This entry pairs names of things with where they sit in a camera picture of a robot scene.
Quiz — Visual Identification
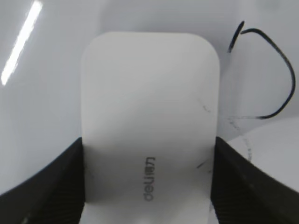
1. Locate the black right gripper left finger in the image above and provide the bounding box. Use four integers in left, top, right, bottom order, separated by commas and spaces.
0, 138, 85, 224

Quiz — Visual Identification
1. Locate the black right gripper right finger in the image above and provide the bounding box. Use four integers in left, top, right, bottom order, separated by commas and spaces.
211, 137, 299, 224

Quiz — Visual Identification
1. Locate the white board eraser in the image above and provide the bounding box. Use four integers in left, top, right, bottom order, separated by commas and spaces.
80, 32, 220, 224

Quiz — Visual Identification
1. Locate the white board with grey frame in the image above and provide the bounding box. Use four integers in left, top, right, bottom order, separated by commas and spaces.
0, 0, 299, 224

